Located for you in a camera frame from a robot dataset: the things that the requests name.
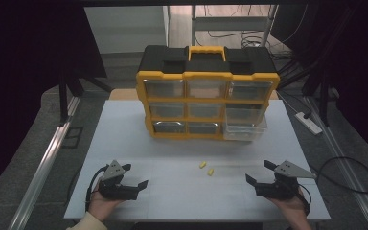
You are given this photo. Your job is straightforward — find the clear plastic drawer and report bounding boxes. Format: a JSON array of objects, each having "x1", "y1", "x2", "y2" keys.
[{"x1": 221, "y1": 114, "x2": 268, "y2": 143}]

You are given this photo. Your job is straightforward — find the grey metal shelf frame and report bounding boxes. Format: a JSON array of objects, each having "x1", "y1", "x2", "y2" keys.
[{"x1": 190, "y1": 4, "x2": 280, "y2": 48}]

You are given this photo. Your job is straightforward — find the person's right hand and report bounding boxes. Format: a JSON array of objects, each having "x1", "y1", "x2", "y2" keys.
[{"x1": 265, "y1": 186, "x2": 310, "y2": 222}]

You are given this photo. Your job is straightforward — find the white power strip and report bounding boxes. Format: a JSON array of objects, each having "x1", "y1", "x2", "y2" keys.
[{"x1": 294, "y1": 111, "x2": 324, "y2": 136}]

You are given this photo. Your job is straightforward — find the black stand legs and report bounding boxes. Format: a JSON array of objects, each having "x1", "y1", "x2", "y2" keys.
[
  {"x1": 57, "y1": 71, "x2": 113, "y2": 125},
  {"x1": 277, "y1": 71, "x2": 334, "y2": 127}
]

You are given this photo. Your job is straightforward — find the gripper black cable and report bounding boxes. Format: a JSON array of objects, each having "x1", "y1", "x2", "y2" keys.
[
  {"x1": 84, "y1": 165, "x2": 110, "y2": 213},
  {"x1": 298, "y1": 183, "x2": 311, "y2": 216}
]

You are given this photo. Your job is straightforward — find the dark floor plate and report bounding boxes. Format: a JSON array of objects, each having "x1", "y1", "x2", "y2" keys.
[{"x1": 61, "y1": 126, "x2": 84, "y2": 150}]

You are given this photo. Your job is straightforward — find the dark curtain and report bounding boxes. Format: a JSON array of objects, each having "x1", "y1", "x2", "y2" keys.
[
  {"x1": 0, "y1": 0, "x2": 108, "y2": 205},
  {"x1": 270, "y1": 0, "x2": 368, "y2": 158}
]

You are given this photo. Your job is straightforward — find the person's left hand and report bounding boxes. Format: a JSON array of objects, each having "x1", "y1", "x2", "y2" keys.
[{"x1": 87, "y1": 179, "x2": 127, "y2": 222}]

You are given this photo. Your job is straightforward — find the white cabinet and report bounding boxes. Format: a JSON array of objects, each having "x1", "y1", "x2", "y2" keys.
[{"x1": 83, "y1": 5, "x2": 171, "y2": 55}]

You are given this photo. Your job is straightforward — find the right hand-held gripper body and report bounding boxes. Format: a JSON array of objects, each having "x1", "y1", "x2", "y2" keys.
[{"x1": 254, "y1": 160, "x2": 317, "y2": 201}]

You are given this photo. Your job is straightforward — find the aluminium floor rail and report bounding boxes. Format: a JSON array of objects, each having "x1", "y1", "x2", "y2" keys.
[
  {"x1": 302, "y1": 95, "x2": 368, "y2": 230},
  {"x1": 7, "y1": 95, "x2": 81, "y2": 230}
]

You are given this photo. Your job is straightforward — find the yellow organizer carry handle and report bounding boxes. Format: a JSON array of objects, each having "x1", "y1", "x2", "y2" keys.
[{"x1": 188, "y1": 45, "x2": 227, "y2": 62}]

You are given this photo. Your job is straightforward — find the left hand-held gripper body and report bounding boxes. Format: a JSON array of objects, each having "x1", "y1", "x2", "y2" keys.
[{"x1": 98, "y1": 159, "x2": 141, "y2": 202}]

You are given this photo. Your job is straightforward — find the yellow black drawer organizer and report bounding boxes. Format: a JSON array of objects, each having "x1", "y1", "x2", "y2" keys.
[{"x1": 135, "y1": 44, "x2": 281, "y2": 142}]

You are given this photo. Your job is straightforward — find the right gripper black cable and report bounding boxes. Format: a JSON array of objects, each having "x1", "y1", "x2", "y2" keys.
[{"x1": 298, "y1": 183, "x2": 311, "y2": 216}]

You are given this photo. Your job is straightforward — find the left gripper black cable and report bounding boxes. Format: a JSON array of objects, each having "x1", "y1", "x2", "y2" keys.
[{"x1": 84, "y1": 165, "x2": 110, "y2": 213}]

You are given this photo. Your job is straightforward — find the white power strip cable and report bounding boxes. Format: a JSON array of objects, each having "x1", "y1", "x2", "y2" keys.
[{"x1": 275, "y1": 90, "x2": 299, "y2": 115}]

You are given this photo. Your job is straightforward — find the tan wooden board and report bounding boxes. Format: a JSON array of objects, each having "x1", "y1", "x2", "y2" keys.
[{"x1": 108, "y1": 88, "x2": 280, "y2": 101}]

